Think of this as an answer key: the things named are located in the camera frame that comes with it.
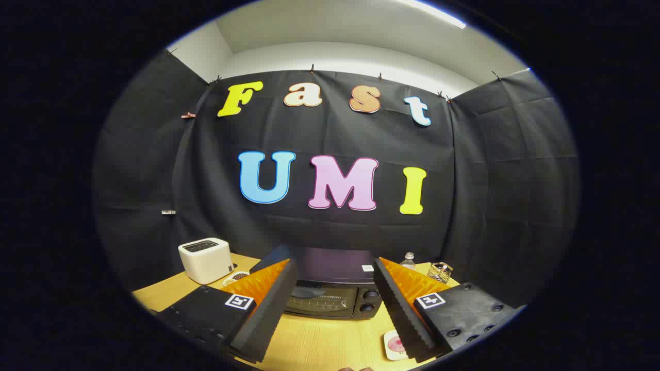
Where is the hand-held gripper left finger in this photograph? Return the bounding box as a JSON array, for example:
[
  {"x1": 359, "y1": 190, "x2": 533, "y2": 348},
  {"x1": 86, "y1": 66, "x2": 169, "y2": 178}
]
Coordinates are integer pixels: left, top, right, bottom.
[{"x1": 154, "y1": 258, "x2": 300, "y2": 364}]

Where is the metal wire basket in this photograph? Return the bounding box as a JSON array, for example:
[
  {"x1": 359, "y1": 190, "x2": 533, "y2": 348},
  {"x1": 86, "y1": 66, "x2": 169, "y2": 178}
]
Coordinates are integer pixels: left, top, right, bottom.
[{"x1": 427, "y1": 262, "x2": 454, "y2": 284}]

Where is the black toaster oven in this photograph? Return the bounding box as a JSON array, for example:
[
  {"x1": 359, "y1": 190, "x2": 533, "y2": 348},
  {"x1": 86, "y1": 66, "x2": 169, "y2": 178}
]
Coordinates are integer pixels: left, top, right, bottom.
[{"x1": 250, "y1": 244, "x2": 385, "y2": 321}]

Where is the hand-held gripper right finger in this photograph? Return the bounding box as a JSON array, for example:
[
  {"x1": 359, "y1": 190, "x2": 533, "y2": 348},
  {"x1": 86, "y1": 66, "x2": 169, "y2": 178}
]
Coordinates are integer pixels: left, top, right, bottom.
[{"x1": 372, "y1": 256, "x2": 518, "y2": 364}]

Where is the cream square plate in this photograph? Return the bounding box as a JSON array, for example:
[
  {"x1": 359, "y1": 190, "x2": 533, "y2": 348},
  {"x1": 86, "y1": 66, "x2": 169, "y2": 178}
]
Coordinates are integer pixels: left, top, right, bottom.
[{"x1": 383, "y1": 330, "x2": 410, "y2": 361}]

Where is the white bread toaster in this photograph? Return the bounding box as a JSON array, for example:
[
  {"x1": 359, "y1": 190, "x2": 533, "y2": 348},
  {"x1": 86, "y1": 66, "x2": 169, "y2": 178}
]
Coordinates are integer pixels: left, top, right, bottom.
[{"x1": 178, "y1": 238, "x2": 235, "y2": 285}]

